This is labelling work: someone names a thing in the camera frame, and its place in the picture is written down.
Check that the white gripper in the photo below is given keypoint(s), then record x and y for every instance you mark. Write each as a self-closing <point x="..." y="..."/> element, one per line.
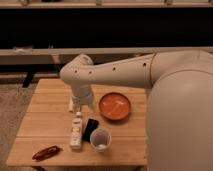
<point x="82" y="95"/>

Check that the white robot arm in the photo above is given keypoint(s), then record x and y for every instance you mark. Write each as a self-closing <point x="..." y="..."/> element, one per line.
<point x="179" y="119"/>

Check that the white rectangular box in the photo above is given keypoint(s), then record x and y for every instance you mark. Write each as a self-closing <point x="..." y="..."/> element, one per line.
<point x="70" y="106"/>

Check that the white plastic bottle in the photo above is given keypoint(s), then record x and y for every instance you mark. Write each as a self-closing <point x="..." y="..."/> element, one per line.
<point x="76" y="131"/>

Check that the black phone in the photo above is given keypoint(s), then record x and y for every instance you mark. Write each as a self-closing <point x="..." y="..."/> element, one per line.
<point x="92" y="124"/>

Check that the orange bowl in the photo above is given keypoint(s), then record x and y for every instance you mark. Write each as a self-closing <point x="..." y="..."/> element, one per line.
<point x="114" y="106"/>

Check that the wooden table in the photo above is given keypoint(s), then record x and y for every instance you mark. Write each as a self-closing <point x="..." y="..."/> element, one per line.
<point x="47" y="123"/>

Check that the clear plastic cup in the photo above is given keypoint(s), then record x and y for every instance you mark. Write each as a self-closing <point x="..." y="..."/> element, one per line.
<point x="100" y="139"/>

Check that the red-brown chili pepper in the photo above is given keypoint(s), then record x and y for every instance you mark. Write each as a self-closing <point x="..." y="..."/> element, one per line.
<point x="46" y="153"/>

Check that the long wooden shelf rail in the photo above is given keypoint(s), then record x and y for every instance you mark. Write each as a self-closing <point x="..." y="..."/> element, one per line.
<point x="28" y="56"/>

